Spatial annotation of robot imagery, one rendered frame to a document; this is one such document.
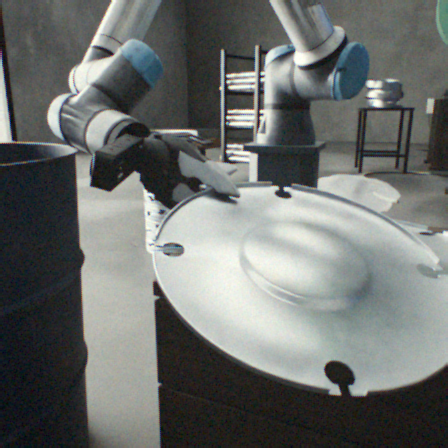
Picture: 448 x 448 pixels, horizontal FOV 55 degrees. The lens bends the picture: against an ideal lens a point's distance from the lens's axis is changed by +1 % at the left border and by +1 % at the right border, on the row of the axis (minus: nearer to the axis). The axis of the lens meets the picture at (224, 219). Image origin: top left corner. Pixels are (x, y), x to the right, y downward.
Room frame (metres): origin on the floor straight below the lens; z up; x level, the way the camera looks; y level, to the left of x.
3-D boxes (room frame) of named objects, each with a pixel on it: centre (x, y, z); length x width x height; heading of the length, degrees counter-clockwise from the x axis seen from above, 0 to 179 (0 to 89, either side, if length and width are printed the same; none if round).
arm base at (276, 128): (1.12, -0.16, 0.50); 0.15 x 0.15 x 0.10
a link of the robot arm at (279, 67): (1.11, -0.16, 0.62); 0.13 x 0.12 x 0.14; 37
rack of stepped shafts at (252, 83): (3.33, -0.24, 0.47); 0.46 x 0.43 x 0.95; 47
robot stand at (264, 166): (1.12, -0.16, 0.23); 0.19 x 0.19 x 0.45; 71
